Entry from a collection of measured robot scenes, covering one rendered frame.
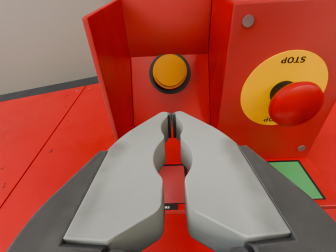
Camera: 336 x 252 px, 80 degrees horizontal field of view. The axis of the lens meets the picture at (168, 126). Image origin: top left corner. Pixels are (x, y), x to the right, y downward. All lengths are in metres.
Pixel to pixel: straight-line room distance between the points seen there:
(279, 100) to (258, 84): 0.03
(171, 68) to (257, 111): 0.10
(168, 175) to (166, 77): 0.11
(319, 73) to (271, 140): 0.08
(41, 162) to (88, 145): 0.13
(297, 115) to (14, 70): 1.20
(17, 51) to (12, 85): 0.19
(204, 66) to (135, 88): 0.08
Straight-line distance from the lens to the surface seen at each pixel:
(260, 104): 0.20
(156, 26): 0.24
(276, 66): 0.19
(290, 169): 0.25
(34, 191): 0.57
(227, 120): 0.20
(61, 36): 1.07
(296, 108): 0.18
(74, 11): 1.02
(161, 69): 0.23
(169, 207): 0.20
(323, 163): 0.47
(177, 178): 0.22
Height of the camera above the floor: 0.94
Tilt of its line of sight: 53 degrees down
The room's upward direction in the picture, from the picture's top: 179 degrees clockwise
